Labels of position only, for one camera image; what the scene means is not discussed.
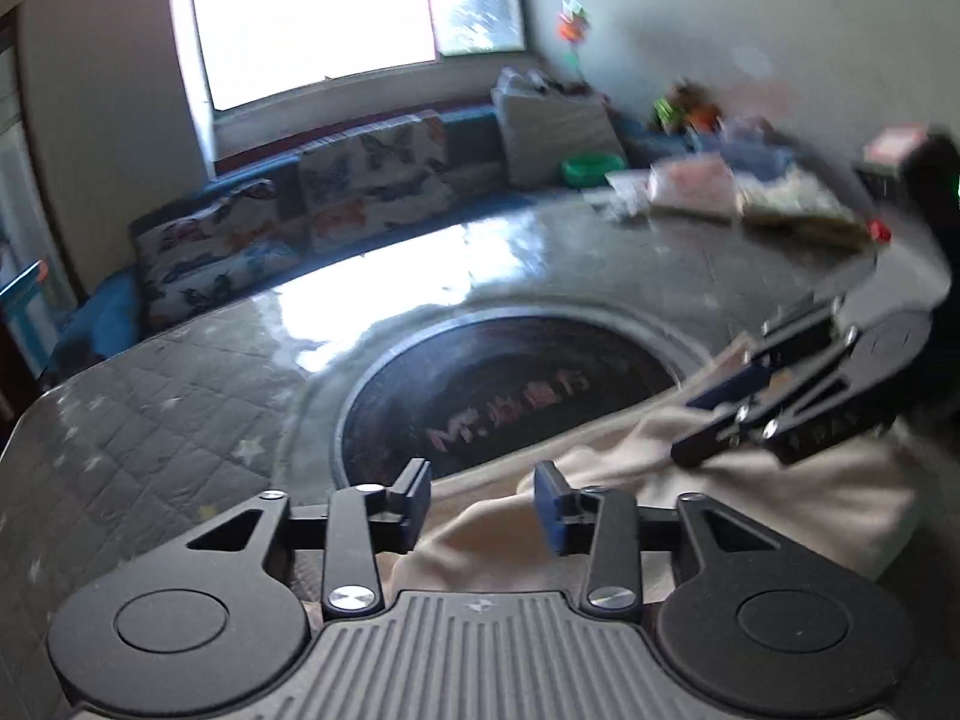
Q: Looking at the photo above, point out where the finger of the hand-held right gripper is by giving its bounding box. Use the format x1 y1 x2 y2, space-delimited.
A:
670 373 857 467
685 298 857 409

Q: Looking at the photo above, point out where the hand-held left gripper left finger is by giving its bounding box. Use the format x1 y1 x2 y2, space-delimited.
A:
184 457 434 620

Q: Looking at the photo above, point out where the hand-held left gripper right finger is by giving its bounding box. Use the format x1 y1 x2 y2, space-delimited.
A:
532 461 797 613

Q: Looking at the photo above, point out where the cream long-sleeve shirt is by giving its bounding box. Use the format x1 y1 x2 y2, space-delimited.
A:
390 334 947 607

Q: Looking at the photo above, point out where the round black glass hob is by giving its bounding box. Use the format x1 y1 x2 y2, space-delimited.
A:
337 315 685 490

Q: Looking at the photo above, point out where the yellow floral cloth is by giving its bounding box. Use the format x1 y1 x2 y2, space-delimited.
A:
739 169 875 250

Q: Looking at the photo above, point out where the pink and white packet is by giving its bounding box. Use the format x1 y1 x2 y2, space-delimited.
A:
646 154 740 220

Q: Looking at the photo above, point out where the pink box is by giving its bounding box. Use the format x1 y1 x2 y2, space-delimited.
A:
862 126 932 167

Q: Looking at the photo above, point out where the white plastic bag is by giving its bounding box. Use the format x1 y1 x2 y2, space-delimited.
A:
604 165 655 215

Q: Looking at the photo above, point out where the clear plastic storage box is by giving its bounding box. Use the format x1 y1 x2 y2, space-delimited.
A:
705 116 797 175

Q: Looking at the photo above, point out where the green plastic basin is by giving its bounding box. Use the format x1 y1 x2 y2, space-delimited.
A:
561 154 628 188

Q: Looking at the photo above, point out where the teddy bear with green vest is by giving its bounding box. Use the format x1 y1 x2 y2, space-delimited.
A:
652 82 695 130

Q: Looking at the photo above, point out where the grey pillow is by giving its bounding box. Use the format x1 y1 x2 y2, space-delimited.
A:
491 86 628 190

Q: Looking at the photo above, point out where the butterfly print cushion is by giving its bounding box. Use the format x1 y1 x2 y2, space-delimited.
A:
296 111 452 238
131 180 310 332

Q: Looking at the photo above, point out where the blue sofa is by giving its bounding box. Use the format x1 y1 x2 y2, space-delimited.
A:
56 105 655 377

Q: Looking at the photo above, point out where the white plush toy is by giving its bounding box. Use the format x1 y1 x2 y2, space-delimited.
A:
499 67 557 95

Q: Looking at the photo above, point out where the colourful pinwheel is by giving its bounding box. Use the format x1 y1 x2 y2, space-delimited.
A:
555 0 595 85

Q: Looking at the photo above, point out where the blue cabinet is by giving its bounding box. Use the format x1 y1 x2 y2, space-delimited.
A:
0 259 58 385

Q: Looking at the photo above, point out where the window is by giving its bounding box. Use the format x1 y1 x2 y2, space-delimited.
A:
187 0 527 113

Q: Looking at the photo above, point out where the brown door frame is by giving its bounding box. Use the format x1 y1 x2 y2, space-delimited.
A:
0 7 85 316

